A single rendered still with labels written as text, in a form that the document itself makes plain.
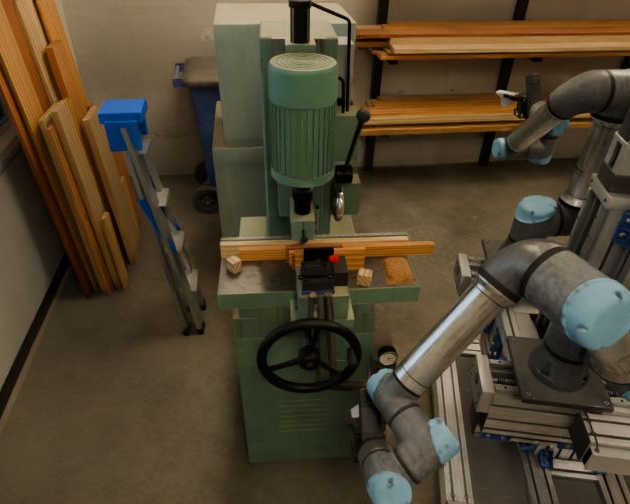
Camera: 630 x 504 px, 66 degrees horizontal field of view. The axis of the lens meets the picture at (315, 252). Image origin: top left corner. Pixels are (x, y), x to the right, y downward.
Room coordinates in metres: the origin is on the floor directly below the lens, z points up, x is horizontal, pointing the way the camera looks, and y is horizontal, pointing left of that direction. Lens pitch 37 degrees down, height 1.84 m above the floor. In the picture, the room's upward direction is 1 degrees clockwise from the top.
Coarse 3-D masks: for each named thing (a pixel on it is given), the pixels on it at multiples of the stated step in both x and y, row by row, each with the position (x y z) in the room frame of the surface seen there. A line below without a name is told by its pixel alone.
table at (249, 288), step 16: (384, 256) 1.25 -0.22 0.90; (400, 256) 1.26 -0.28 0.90; (224, 272) 1.15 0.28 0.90; (240, 272) 1.15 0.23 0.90; (256, 272) 1.16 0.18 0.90; (272, 272) 1.16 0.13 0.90; (288, 272) 1.16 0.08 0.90; (352, 272) 1.17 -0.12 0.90; (224, 288) 1.08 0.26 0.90; (240, 288) 1.08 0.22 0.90; (256, 288) 1.08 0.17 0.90; (272, 288) 1.08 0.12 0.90; (288, 288) 1.09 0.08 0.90; (352, 288) 1.09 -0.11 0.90; (368, 288) 1.10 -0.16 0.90; (384, 288) 1.10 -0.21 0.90; (400, 288) 1.10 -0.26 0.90; (416, 288) 1.11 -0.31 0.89; (224, 304) 1.05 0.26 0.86; (240, 304) 1.06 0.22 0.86; (256, 304) 1.06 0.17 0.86; (272, 304) 1.07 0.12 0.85; (288, 304) 1.07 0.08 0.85; (336, 320) 0.99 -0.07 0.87; (352, 320) 0.99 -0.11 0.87
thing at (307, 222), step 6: (312, 204) 1.29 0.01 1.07; (312, 210) 1.25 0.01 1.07; (294, 216) 1.21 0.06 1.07; (300, 216) 1.21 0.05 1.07; (306, 216) 1.22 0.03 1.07; (312, 216) 1.22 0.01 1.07; (294, 222) 1.19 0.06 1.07; (300, 222) 1.19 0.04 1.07; (306, 222) 1.19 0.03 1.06; (312, 222) 1.19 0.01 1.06; (294, 228) 1.19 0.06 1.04; (300, 228) 1.19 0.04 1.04; (306, 228) 1.19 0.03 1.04; (312, 228) 1.19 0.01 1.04; (294, 234) 1.19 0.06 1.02; (300, 234) 1.19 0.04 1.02; (306, 234) 1.19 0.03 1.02; (312, 234) 1.19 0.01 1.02
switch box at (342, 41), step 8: (344, 40) 1.57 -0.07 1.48; (344, 48) 1.52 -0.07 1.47; (352, 48) 1.52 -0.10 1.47; (344, 56) 1.52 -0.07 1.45; (352, 56) 1.52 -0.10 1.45; (344, 64) 1.52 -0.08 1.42; (352, 64) 1.52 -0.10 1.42; (344, 72) 1.52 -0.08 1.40; (352, 72) 1.53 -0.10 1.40; (344, 80) 1.52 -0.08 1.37; (352, 80) 1.53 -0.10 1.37
